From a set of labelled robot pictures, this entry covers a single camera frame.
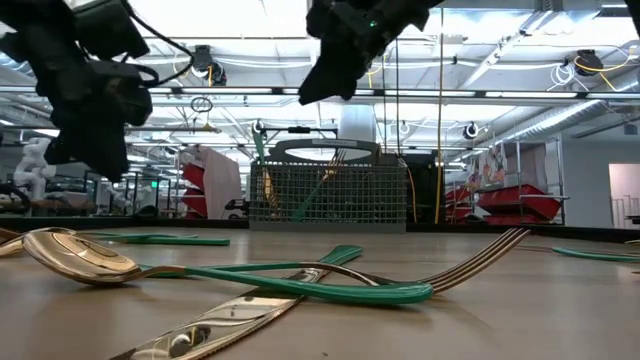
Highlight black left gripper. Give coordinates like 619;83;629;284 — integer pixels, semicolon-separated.
34;58;154;184

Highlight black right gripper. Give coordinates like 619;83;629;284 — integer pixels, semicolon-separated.
298;0;446;106

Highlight gold utensils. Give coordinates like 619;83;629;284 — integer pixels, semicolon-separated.
291;148;348;224

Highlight gold spoon green handle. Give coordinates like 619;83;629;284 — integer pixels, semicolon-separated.
0;226;79;259
22;230;434;307
514;243;640;264

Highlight gold fork green handle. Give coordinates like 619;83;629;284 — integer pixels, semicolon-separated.
139;227;531;295

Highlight grey plastic silverware basket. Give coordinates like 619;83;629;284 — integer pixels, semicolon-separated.
248;138;409;234

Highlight white round column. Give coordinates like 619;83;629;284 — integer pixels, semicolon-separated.
338;103;378;144

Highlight red plastic bin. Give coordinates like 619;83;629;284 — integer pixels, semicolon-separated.
476;183;563;222
182;162;206;190
443;185;476;225
180;188;208;220

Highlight pink panel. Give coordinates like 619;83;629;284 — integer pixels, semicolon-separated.
198;144;245;220

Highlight black cabinet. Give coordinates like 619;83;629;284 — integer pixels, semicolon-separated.
403;152;442;225

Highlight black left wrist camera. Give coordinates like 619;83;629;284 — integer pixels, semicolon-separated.
69;0;151;60

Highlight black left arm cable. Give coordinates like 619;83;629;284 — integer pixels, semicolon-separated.
119;9;197;89

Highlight orange cable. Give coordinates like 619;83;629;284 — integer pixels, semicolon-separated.
406;166;419;224

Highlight silver ceiling duct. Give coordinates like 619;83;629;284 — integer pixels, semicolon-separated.
492;98;611;146

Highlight metal wire shelf rack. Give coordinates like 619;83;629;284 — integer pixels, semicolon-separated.
464;135;572;227

